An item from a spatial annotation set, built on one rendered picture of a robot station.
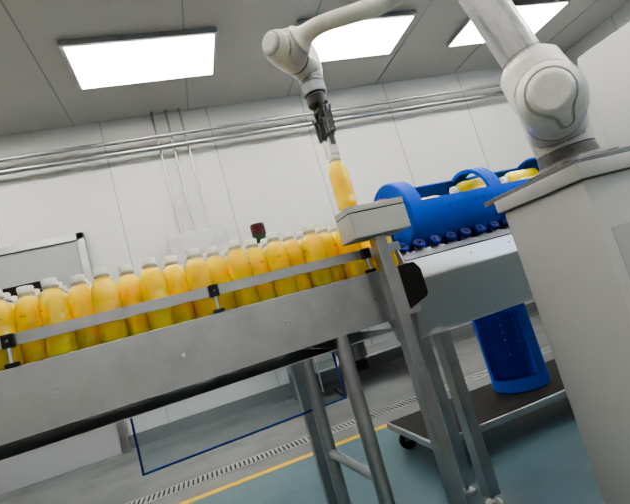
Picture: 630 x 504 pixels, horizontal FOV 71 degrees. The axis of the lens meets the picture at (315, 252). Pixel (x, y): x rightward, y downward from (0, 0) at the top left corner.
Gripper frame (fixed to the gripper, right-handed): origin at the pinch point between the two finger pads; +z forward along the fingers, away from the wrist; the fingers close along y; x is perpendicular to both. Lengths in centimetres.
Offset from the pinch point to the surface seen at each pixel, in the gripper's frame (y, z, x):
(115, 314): -9, 41, 80
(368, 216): -21.3, 31.3, 5.6
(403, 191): 0.9, 20.4, -24.6
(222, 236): 323, -45, -16
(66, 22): 196, -202, 81
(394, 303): -18, 58, 4
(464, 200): -1, 29, -49
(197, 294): -9, 41, 58
